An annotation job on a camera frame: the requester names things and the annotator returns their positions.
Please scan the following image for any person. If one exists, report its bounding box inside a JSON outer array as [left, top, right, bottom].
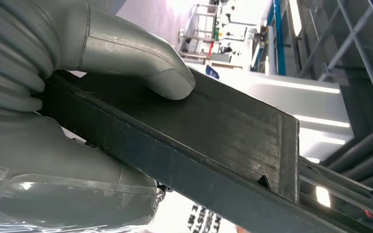
[[143, 191, 252, 233]]

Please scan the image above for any grey metal truss frame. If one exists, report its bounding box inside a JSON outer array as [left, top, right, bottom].
[[297, 0, 373, 123]]

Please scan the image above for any blue steel column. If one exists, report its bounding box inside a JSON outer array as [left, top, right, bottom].
[[266, 0, 287, 77]]

